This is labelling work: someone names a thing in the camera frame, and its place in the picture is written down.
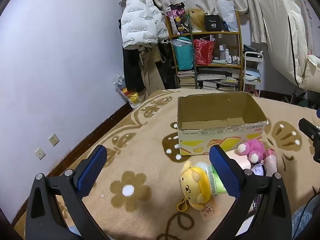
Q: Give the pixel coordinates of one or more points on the white roll cake cushion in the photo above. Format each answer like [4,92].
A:
[240,161]

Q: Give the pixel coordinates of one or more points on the lavender haired plush doll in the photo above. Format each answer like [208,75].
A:
[258,170]

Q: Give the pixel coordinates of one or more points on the white puffer jacket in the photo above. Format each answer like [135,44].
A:
[140,17]

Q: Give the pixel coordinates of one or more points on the yellow dog plush toy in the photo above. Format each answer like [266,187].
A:
[192,187]

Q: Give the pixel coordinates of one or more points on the purple printed bag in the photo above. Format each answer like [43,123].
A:
[178,20]

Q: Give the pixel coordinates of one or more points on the green tissue pack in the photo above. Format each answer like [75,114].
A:
[213,180]

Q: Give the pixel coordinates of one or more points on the beige hanging trousers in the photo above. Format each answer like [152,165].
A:
[152,72]

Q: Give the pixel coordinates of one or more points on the white wall socket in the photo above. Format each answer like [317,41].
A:
[40,153]
[53,140]

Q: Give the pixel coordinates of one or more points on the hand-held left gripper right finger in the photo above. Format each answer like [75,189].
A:
[225,175]

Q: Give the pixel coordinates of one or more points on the pink and white plush toy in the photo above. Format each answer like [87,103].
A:
[255,147]

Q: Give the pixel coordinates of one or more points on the stack of books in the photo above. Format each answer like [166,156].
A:
[215,82]

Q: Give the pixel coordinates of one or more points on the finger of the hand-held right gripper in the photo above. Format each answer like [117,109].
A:
[308,130]

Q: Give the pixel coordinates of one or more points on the clear plastic bag of toys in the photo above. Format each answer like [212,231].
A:
[125,90]

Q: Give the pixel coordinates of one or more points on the row of cosmetic bottles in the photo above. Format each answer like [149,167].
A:
[228,56]

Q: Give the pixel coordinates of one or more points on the black box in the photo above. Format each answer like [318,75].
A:
[213,23]

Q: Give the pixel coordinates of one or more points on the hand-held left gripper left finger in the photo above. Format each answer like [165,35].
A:
[90,172]

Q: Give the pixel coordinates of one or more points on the wooden shelf rack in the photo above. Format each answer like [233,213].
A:
[238,50]

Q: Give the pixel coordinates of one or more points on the printed cardboard box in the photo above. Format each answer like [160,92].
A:
[200,142]

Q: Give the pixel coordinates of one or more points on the beige floral blanket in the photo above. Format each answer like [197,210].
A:
[150,140]

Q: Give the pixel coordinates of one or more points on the pink plush bottle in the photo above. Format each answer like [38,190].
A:
[271,162]

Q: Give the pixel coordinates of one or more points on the black hanging garment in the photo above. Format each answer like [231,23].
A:
[131,67]

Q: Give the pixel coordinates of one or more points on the teal bag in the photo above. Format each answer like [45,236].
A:
[183,55]

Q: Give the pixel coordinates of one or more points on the blonde wig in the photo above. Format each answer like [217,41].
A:
[197,20]

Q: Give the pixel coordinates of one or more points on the red patterned bag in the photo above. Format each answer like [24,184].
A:
[203,51]

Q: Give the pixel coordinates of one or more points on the cream comforter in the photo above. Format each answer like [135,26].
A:
[282,30]

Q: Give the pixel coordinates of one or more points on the white utility cart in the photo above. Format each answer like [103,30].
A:
[252,60]

